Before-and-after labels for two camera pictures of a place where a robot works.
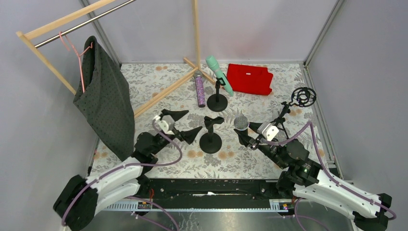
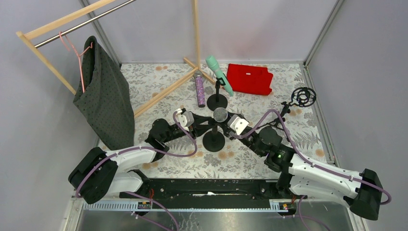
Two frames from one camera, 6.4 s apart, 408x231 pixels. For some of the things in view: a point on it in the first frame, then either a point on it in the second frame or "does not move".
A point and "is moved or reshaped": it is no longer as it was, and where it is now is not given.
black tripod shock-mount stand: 302,96 does not move
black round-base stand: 210,143 is moved or reshaped
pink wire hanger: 61,35 does not move
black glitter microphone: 241,125 is moved or reshaped
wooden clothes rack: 24,34 does not move
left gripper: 178,127 to 194,128
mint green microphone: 211,61 does not move
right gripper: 253,136 to 232,131
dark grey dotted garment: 104,96 does not move
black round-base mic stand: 217,102 does not move
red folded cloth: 249,79 does not move
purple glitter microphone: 200,88 does not move
